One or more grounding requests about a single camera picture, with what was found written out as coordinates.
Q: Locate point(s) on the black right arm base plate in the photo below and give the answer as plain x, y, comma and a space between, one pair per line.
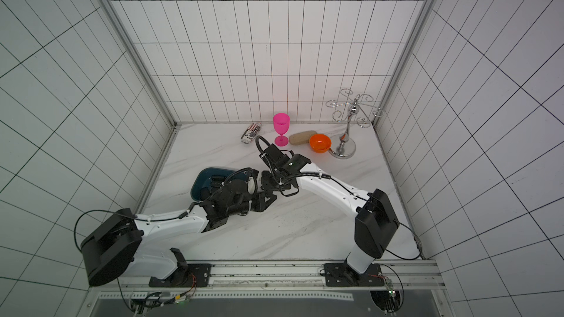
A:
341, 275

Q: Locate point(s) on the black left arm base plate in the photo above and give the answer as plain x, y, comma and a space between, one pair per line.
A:
184, 275

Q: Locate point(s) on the chrome glass holder stand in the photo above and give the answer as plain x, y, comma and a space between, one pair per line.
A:
360, 109

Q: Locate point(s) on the teal storage box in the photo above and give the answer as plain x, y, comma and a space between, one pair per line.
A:
208, 184

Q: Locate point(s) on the orange plastic bowl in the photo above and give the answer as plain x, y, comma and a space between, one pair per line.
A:
320, 143

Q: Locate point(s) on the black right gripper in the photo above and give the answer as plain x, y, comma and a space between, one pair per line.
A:
273, 176

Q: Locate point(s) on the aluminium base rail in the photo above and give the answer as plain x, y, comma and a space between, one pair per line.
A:
273, 279

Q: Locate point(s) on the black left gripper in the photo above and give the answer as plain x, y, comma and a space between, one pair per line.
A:
260, 198

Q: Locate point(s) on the cork oval block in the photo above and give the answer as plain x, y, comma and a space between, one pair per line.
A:
301, 138

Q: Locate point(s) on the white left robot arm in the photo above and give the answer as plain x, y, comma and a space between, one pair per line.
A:
129, 245

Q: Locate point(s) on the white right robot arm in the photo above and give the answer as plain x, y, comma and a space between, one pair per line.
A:
375, 220

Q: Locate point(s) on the pink plastic wine glass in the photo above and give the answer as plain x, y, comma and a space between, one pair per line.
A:
281, 123

